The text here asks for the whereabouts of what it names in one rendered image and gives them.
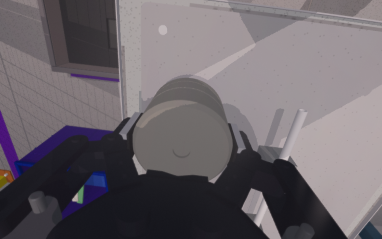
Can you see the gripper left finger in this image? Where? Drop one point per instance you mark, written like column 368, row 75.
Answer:
column 59, row 161

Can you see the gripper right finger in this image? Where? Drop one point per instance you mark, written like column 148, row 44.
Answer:
column 295, row 185

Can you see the grey centring bell cylinder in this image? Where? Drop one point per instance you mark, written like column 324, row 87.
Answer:
column 182, row 131

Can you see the green white small part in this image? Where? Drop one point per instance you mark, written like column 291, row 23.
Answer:
column 79, row 195

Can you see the blue block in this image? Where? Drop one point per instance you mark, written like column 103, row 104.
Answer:
column 97, row 180

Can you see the orange yellow small part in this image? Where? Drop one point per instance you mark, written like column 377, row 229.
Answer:
column 5, row 179

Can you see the teal wooden-top bench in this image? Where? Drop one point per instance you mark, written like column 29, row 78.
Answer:
column 373, row 233

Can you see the taupe open box frame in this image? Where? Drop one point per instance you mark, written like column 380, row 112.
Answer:
column 56, row 53

